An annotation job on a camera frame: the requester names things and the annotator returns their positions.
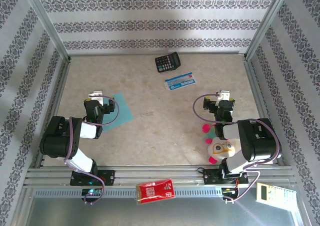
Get teal square paper sheet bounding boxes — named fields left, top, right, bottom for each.
left=101, top=92, right=134, bottom=133

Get blue white flat packet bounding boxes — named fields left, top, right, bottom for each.
left=164, top=71, right=197, bottom=91

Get cream plush toy pink ears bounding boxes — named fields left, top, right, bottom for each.
left=201, top=123, right=242, bottom=165

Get black desk calculator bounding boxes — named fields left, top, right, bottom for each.
left=154, top=51, right=181, bottom=73

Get small controller circuit board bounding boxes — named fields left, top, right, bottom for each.
left=221, top=187, right=240, bottom=196
left=81, top=188, right=103, bottom=196

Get red snack packet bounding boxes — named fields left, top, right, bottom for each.
left=135, top=178, right=176, bottom=206

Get cream calculator green screen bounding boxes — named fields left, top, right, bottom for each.
left=255, top=182, right=298, bottom=211

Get grey metal panel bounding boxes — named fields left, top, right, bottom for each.
left=24, top=196, right=301, bottom=226

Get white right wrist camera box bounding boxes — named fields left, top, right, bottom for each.
left=216, top=90, right=230, bottom=106

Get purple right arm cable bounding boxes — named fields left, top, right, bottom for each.
left=193, top=92, right=283, bottom=204

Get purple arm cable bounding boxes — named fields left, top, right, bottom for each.
left=63, top=96, right=120, bottom=206
left=193, top=92, right=283, bottom=204

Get aluminium side rail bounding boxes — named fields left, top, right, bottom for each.
left=34, top=57, right=72, bottom=168
left=243, top=56, right=285, bottom=166

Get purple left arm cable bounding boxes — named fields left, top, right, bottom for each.
left=63, top=96, right=120, bottom=206

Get thin aluminium wall rail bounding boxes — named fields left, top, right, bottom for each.
left=68, top=51, right=247, bottom=57

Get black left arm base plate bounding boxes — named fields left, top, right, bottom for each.
left=69, top=170, right=116, bottom=186

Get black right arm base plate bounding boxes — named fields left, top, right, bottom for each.
left=203, top=168, right=250, bottom=186

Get wide aluminium base rail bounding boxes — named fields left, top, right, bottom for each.
left=23, top=165, right=296, bottom=189

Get aluminium frame post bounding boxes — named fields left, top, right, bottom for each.
left=21, top=0, right=72, bottom=62
left=244, top=0, right=293, bottom=61

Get slotted grey cable duct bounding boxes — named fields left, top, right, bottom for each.
left=33, top=189, right=258, bottom=199

